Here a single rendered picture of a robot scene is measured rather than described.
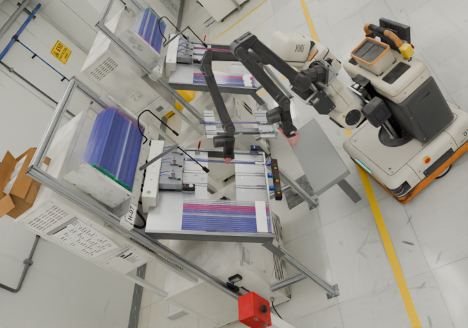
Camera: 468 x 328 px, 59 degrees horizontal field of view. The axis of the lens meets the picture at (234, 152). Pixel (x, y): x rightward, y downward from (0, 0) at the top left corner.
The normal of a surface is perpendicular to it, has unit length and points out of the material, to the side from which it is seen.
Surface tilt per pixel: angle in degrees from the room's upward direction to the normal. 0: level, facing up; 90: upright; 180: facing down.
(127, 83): 90
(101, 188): 90
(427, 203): 0
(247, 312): 0
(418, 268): 0
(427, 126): 90
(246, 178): 44
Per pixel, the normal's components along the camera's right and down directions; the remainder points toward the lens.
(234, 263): -0.62, -0.56
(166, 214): 0.10, -0.73
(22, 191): 0.67, -0.59
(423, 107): 0.31, 0.47
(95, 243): 0.07, 0.71
